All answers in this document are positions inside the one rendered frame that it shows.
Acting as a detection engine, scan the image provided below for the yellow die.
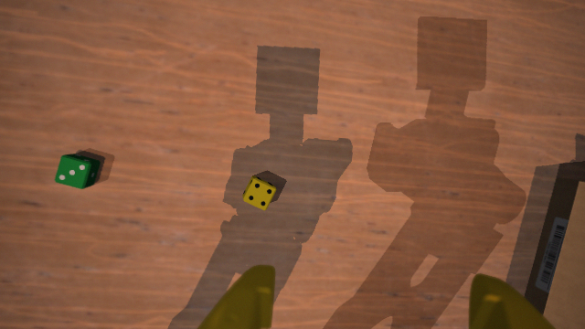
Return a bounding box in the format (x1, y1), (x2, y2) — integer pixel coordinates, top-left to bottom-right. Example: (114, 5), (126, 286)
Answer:
(242, 175), (276, 210)

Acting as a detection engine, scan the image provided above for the green die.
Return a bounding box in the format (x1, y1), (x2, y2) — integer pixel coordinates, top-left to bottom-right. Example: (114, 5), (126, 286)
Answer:
(55, 154), (101, 189)

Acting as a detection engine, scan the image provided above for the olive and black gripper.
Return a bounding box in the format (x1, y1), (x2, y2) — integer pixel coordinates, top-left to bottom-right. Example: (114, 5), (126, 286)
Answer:
(197, 265), (556, 329)

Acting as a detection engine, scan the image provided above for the cardboard box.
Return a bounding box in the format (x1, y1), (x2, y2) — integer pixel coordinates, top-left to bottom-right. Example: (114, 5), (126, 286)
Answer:
(525, 177), (585, 329)

